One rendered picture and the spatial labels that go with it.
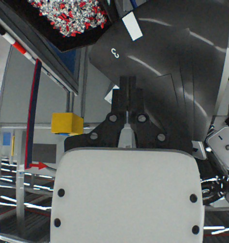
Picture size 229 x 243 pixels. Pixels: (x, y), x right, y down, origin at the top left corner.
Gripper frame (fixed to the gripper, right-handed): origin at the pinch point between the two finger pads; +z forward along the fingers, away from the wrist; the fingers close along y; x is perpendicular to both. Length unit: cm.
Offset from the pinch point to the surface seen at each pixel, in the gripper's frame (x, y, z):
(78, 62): -39, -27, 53
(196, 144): -13.9, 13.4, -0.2
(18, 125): -87, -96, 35
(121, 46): -1.6, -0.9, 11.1
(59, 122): -40, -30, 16
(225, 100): -79, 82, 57
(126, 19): 2.2, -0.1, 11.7
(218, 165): -17.4, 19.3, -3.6
